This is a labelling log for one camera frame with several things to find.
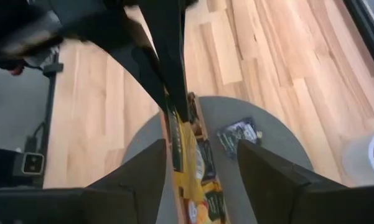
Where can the round grey mat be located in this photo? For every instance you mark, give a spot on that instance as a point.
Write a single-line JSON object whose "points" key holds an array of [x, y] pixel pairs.
{"points": [[224, 109]]}

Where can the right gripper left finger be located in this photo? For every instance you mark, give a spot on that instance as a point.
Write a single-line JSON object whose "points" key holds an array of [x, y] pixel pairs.
{"points": [[140, 180]]}

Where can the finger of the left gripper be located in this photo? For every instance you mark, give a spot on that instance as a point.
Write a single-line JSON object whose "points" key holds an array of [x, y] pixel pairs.
{"points": [[171, 46], [143, 65]]}

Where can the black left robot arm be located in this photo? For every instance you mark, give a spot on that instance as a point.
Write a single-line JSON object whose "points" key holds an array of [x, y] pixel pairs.
{"points": [[6, 168]]}

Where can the orange tea packet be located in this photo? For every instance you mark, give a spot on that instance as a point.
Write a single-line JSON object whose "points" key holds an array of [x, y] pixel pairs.
{"points": [[199, 213], [186, 161]]}

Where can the black tea packet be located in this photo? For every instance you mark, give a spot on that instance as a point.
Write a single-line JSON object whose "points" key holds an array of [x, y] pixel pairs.
{"points": [[216, 205]]}

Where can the wooden tea organizer box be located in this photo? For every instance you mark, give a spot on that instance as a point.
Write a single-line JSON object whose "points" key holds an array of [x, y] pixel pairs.
{"points": [[205, 133]]}

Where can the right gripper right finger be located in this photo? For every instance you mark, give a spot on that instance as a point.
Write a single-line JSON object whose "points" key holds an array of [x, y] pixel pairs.
{"points": [[267, 180]]}

